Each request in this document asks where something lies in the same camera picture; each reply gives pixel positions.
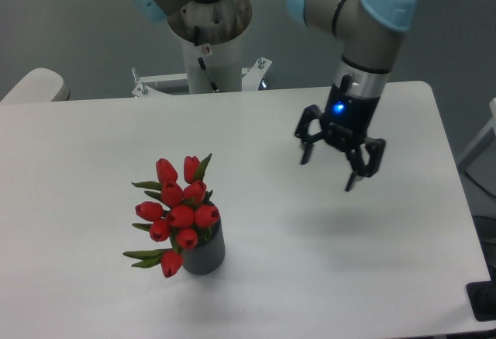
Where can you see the dark grey ribbed vase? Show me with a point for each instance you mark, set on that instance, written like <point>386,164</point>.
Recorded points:
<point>206,256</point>

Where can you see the white furniture at right edge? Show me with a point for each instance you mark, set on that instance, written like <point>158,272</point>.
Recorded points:
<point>476,147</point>

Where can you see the white pedestal base frame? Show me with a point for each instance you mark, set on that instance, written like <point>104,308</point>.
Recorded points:
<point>253,79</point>

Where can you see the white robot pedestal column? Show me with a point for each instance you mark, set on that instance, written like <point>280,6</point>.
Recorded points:
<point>211,38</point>

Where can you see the black clamp at table edge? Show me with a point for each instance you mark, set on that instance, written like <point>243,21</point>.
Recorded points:
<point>482,300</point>

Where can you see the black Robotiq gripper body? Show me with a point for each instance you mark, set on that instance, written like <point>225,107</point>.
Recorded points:
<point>347,117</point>

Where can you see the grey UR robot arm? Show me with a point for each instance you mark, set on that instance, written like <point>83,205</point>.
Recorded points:
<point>372,32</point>

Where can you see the white chair armrest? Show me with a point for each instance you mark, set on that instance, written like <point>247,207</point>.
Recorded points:
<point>39,85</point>

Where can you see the red tulip bouquet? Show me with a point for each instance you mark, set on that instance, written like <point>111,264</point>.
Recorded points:
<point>182,215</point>

